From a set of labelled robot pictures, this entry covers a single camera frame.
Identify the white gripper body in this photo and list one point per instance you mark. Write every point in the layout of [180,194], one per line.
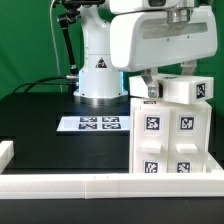
[145,40]

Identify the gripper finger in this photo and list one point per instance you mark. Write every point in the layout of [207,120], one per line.
[149,77]
[188,67]

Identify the white small box part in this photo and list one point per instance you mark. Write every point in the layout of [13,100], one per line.
[175,88]

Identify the white cabinet body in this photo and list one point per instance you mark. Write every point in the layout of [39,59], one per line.
[168,137]

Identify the white small door part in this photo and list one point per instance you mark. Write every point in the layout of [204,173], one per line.
[151,139]

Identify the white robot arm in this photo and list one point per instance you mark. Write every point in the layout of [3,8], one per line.
[99,80]

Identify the white flat panel with tags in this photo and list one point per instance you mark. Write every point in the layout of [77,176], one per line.
[93,123]

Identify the white U-shaped fence frame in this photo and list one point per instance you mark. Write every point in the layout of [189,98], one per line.
[90,186]

